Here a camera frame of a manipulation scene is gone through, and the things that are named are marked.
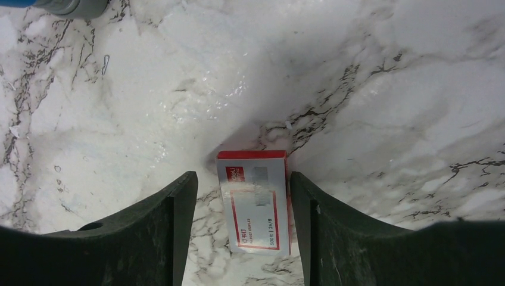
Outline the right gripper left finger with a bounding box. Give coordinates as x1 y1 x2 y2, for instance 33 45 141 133
1 171 198 285

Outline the small blue capped cylinder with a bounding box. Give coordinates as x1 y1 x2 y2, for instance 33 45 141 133
1 0 109 20

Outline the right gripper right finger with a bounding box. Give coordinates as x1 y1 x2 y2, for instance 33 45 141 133
290 172 504 285

